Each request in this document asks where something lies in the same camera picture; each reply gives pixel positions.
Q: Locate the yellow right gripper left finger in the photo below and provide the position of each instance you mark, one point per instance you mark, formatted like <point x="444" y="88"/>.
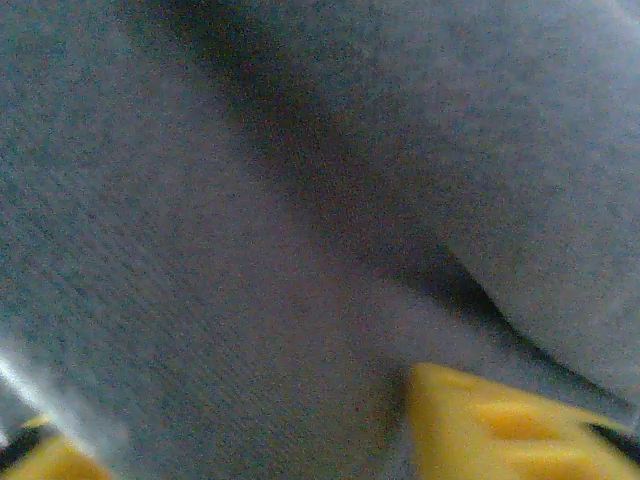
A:
<point x="40" y="457"/>

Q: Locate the grey t-shirt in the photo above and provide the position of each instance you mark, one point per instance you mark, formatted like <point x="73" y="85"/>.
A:
<point x="250" y="200"/>

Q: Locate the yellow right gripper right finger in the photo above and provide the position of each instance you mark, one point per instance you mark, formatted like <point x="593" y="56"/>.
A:
<point x="500" y="435"/>

